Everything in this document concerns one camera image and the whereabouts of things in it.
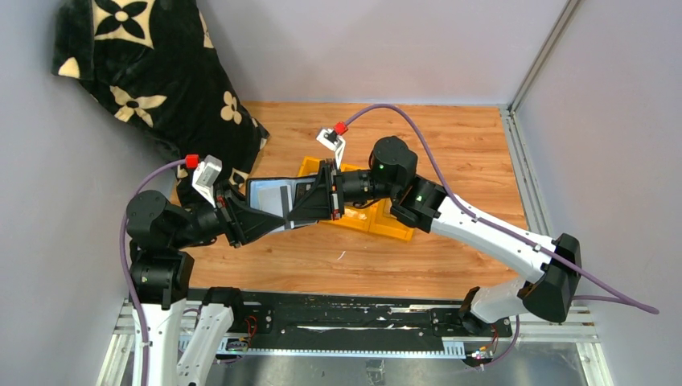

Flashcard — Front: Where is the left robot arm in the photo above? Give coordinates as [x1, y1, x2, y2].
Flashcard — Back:
[124, 191, 284, 385]

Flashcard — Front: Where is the black floral blanket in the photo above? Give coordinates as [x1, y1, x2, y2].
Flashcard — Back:
[51, 1, 269, 190]

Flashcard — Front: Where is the right yellow bin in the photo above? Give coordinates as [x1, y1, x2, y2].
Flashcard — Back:
[368, 199, 414, 241]

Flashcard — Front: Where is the aluminium frame post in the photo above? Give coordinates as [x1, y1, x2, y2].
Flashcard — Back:
[507, 0, 582, 115]

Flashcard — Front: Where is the yellow bin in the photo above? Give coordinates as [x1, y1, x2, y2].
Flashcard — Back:
[368, 199, 414, 241]
[322, 163, 373, 232]
[298, 156, 325, 179]

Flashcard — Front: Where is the left yellow bin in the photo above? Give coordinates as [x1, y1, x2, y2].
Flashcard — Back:
[298, 156, 325, 179]

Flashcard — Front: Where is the middle yellow bin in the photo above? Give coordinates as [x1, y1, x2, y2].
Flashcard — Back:
[322, 163, 373, 232]

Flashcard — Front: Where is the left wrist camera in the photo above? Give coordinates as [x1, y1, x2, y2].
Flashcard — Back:
[192, 155, 222, 207]

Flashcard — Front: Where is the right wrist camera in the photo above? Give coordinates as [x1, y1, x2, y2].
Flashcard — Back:
[316, 128, 346, 168]

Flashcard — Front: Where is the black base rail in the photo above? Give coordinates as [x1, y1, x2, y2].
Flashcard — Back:
[241, 291, 513, 353]

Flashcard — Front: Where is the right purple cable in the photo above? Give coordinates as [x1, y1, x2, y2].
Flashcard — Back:
[333, 104, 660, 368]

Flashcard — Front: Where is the black credit card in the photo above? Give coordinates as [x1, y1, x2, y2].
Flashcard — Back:
[293, 179, 314, 206]

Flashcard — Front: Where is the purple cable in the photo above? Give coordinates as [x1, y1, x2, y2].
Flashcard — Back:
[119, 154, 201, 386]
[333, 104, 660, 368]

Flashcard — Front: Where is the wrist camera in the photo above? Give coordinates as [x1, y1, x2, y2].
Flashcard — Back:
[316, 128, 346, 168]
[192, 155, 222, 207]

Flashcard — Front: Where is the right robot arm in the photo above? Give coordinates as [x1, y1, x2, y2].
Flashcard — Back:
[288, 136, 581, 326]

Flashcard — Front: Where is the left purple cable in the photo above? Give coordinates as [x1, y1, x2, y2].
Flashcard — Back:
[119, 154, 201, 386]

